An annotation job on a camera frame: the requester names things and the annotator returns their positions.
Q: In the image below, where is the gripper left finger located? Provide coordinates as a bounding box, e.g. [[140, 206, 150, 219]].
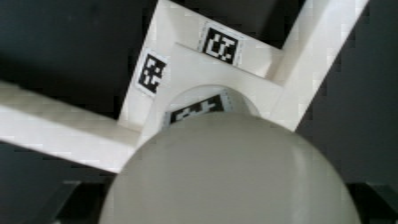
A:
[[35, 181, 106, 224]]

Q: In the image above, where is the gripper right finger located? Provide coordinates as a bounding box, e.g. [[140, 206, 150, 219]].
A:
[[348, 182, 398, 224]]

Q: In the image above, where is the white lamp bulb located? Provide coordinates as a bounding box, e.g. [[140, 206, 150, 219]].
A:
[[95, 89, 364, 224]]

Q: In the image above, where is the white lamp base with tags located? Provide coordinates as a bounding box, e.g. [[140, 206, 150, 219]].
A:
[[118, 0, 282, 140]]

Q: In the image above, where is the white U-shaped frame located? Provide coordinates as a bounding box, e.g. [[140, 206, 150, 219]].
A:
[[0, 0, 369, 172]]

